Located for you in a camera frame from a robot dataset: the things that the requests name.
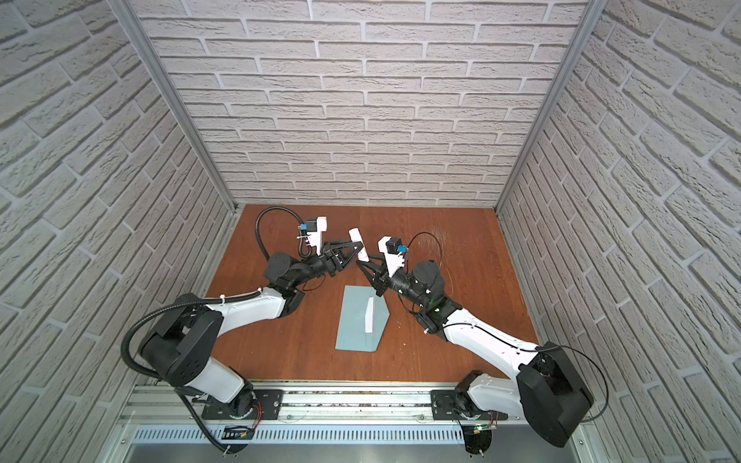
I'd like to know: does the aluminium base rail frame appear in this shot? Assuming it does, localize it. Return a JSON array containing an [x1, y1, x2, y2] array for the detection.
[[99, 380, 606, 462]]

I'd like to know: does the aluminium corner post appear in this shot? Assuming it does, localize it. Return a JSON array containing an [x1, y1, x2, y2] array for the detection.
[[493, 0, 608, 214], [109, 0, 239, 213]]

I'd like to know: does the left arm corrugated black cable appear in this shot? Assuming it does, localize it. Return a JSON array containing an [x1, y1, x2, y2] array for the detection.
[[120, 205, 306, 453]]

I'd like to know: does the pink white letter card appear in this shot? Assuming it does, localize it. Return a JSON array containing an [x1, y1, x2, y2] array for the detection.
[[364, 296, 374, 334]]

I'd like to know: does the white glue stick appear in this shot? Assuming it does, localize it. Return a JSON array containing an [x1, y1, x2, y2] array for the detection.
[[348, 226, 371, 262]]

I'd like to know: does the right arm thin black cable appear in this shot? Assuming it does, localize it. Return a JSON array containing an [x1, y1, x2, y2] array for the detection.
[[404, 230, 610, 424]]

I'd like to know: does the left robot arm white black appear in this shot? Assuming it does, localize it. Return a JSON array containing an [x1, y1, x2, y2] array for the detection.
[[127, 240, 364, 419]]

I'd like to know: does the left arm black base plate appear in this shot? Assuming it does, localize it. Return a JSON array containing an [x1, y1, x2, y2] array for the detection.
[[201, 389, 284, 421]]

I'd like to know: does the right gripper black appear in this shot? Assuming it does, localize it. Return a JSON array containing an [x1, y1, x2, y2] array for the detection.
[[360, 255, 431, 313]]

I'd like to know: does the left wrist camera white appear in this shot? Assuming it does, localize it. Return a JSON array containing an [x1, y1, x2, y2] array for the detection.
[[298, 216, 327, 259]]

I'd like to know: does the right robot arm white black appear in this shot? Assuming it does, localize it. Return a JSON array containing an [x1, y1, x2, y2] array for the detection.
[[357, 260, 594, 448]]

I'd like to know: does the left aluminium corner post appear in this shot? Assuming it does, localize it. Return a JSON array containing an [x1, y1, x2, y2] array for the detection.
[[109, 0, 239, 213]]

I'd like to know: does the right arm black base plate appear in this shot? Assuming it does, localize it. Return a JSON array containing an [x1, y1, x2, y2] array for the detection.
[[430, 390, 509, 422]]

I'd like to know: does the right aluminium corner post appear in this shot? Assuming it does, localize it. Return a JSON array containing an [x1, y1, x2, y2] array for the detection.
[[493, 0, 608, 214]]

